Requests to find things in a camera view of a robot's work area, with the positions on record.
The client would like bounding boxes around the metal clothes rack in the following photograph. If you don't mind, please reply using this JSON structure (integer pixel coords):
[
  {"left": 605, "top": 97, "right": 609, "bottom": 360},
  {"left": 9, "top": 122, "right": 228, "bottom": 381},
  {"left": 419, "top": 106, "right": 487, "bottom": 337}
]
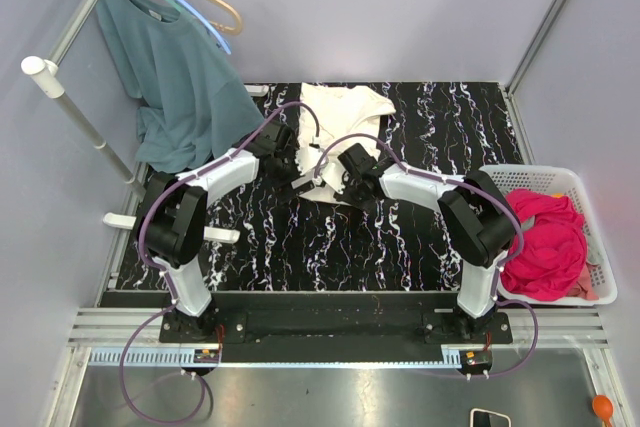
[{"left": 20, "top": 0, "right": 241, "bottom": 244}]

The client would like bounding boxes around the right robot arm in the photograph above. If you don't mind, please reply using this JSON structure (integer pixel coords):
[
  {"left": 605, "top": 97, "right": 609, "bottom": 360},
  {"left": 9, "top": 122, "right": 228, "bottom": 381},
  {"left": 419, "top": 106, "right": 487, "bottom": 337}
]
[{"left": 337, "top": 143, "right": 523, "bottom": 344}]

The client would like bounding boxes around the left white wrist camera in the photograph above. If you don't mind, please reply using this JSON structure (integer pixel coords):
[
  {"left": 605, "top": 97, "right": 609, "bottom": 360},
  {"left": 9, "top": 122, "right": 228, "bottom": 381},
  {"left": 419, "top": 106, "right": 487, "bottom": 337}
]
[{"left": 295, "top": 144, "right": 322, "bottom": 180}]

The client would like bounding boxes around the white cable duct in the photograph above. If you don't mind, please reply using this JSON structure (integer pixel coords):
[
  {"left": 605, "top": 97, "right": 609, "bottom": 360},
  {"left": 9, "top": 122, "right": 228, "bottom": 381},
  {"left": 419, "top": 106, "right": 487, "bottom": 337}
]
[{"left": 89, "top": 346, "right": 221, "bottom": 368}]

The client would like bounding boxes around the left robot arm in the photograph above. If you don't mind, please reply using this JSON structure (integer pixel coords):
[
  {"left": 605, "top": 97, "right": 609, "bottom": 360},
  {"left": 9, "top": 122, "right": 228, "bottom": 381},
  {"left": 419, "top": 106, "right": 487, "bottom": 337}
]
[{"left": 134, "top": 121, "right": 301, "bottom": 343}]

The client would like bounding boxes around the white laundry basket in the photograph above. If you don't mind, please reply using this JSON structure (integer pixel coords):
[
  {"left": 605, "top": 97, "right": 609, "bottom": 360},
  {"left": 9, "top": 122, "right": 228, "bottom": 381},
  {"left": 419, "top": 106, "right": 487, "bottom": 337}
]
[{"left": 481, "top": 164, "right": 618, "bottom": 307}]

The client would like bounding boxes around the smartphone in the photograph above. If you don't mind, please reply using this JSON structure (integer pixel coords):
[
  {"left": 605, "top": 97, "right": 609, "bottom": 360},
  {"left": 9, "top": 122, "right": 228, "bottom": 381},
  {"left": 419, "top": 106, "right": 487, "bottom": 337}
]
[{"left": 469, "top": 408, "right": 512, "bottom": 427}]

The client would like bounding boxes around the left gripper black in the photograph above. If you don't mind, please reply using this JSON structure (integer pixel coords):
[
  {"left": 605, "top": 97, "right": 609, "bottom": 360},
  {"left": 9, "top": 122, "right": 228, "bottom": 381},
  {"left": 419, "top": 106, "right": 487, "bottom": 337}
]
[{"left": 267, "top": 140, "right": 314, "bottom": 204}]

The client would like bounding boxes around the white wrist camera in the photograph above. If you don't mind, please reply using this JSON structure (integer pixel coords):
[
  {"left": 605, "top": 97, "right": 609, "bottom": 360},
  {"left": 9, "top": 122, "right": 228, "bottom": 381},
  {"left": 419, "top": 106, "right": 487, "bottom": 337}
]
[
  {"left": 314, "top": 162, "right": 346, "bottom": 196},
  {"left": 295, "top": 144, "right": 322, "bottom": 180}
]

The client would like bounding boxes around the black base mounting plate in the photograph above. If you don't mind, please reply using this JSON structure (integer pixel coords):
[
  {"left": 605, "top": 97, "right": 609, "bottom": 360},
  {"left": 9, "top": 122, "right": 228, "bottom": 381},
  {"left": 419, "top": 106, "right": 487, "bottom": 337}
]
[{"left": 159, "top": 292, "right": 513, "bottom": 365}]

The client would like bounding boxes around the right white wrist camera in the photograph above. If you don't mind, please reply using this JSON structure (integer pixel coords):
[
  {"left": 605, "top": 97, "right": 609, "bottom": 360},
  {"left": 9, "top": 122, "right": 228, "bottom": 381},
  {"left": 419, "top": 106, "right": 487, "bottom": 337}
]
[{"left": 314, "top": 162, "right": 346, "bottom": 196}]

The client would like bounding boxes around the teal t shirt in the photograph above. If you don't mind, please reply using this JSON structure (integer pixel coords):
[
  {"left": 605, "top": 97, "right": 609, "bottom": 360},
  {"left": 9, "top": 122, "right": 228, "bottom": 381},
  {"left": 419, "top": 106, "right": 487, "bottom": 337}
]
[{"left": 95, "top": 0, "right": 264, "bottom": 173}]

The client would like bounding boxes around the orange maraca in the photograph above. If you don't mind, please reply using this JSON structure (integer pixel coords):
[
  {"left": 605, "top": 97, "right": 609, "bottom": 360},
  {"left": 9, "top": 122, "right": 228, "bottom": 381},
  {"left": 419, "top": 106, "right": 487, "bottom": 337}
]
[{"left": 592, "top": 395, "right": 614, "bottom": 427}]

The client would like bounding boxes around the aluminium corner frame post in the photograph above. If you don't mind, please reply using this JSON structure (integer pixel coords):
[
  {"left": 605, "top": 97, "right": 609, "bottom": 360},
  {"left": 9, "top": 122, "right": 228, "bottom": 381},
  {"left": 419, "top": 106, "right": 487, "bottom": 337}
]
[{"left": 505, "top": 0, "right": 569, "bottom": 94}]

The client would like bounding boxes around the white t shirt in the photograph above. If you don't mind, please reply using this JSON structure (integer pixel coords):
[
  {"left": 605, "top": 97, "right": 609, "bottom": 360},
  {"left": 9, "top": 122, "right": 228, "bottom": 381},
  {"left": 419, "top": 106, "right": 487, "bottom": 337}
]
[{"left": 298, "top": 83, "right": 396, "bottom": 204}]

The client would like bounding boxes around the pink t shirt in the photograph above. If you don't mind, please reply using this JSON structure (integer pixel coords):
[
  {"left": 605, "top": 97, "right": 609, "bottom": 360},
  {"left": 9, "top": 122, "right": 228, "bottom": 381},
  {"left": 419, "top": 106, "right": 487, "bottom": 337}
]
[{"left": 501, "top": 189, "right": 588, "bottom": 302}]

